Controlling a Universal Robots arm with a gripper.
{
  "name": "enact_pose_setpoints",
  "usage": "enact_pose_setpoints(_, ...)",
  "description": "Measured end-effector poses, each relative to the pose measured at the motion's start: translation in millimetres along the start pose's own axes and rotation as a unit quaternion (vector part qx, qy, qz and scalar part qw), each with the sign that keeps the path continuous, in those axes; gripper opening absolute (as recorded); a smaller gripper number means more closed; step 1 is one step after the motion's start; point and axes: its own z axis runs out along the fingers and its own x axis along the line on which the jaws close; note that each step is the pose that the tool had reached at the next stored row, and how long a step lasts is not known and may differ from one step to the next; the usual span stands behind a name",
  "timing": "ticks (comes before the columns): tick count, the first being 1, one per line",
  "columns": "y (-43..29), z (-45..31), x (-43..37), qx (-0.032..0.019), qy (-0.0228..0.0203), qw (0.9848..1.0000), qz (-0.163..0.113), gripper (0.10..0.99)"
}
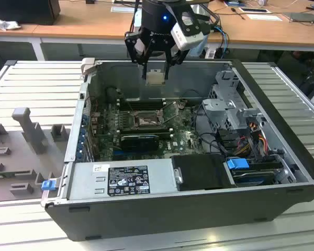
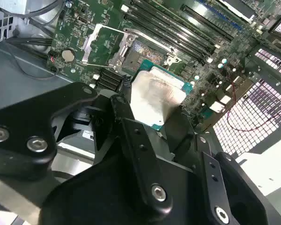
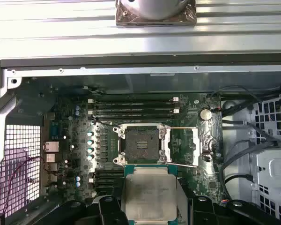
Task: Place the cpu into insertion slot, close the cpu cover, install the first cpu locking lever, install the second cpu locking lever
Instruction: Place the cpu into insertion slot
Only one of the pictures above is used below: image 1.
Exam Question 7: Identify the wooden desk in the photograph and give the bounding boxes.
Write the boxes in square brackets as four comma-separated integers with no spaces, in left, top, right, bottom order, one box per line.
[0,0,314,52]

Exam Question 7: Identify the CPU plate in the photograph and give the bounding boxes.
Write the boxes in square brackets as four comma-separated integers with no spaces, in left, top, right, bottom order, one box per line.
[145,69,164,86]

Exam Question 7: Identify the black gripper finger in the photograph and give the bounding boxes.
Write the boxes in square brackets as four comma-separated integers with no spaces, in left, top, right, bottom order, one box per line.
[125,31,154,79]
[164,39,189,79]

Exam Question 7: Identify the silver power supply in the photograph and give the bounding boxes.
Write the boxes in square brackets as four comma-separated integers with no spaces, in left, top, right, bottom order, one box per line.
[66,158,178,201]

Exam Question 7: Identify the blue cable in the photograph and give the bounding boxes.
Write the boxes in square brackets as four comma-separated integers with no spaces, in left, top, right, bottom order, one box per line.
[211,25,230,57]

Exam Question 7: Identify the black PC case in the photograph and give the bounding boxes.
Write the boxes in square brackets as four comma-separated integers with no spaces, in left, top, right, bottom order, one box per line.
[44,58,314,243]

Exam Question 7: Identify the white paper sheet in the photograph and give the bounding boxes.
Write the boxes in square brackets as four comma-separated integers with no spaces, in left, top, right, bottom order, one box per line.
[110,6,137,14]
[245,13,283,22]

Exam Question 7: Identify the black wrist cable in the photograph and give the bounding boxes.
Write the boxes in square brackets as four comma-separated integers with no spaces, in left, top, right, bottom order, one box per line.
[207,10,221,30]

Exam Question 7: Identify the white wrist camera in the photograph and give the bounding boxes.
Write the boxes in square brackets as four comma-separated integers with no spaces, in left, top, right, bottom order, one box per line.
[171,10,204,51]

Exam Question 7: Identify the blue expansion slot clips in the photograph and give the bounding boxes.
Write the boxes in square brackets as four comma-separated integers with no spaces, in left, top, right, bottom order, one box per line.
[77,112,95,162]

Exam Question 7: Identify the coloured wire bundle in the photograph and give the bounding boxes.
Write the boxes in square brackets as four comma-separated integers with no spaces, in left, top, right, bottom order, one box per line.
[235,122,268,157]

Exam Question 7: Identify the blue latch clip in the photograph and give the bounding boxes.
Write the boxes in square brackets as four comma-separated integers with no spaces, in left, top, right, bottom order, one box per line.
[41,180,56,191]

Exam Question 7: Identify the crumpled white paper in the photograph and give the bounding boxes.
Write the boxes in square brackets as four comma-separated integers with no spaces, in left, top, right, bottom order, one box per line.
[0,14,22,32]

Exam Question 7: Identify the black round fan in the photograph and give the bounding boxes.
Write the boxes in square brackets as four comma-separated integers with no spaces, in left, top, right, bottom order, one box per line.
[106,87,118,103]

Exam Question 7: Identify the black graphics card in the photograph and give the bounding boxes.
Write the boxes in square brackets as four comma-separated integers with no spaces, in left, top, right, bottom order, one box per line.
[120,134,160,151]

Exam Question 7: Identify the metal socket cover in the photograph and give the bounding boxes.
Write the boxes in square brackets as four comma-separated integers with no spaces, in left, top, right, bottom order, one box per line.
[162,101,180,123]

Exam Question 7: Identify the dark grey pad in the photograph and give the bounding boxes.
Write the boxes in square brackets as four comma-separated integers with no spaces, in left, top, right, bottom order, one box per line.
[282,11,314,25]

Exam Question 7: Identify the white framed phone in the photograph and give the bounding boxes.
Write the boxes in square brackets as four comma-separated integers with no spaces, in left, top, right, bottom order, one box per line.
[238,7,272,14]

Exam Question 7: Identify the hard disk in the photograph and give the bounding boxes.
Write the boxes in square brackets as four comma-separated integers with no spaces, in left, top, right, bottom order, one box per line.
[230,168,276,188]

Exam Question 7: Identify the grey parts rack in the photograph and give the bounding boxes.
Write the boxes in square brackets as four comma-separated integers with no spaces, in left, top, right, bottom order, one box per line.
[0,107,69,203]

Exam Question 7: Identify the grey case latch handle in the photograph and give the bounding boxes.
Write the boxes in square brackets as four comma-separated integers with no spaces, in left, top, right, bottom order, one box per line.
[81,58,96,79]

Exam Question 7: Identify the black drive bay cover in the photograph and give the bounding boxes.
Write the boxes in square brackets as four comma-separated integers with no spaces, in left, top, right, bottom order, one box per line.
[170,154,236,191]

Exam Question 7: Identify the grey metal drive cage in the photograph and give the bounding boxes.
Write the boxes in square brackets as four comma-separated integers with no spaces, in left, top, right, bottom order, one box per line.
[201,70,265,131]

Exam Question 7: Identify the black looped wire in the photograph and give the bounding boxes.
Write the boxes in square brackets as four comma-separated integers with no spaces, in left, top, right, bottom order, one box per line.
[182,89,204,100]

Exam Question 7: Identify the black RAM stick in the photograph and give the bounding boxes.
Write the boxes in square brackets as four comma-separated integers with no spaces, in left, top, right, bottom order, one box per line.
[119,126,169,133]
[121,131,172,139]
[119,97,165,105]

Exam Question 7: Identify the green motherboard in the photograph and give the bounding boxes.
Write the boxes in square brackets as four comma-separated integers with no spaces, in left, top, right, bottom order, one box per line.
[90,100,218,162]

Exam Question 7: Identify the black box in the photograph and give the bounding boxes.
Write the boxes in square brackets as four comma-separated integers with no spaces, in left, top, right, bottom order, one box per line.
[0,0,61,26]

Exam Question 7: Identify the CPU socket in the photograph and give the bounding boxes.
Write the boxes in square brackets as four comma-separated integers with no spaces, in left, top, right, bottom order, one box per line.
[132,110,165,129]

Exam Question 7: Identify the blue disk carrier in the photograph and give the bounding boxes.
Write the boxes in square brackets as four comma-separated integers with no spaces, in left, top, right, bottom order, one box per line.
[226,158,249,173]

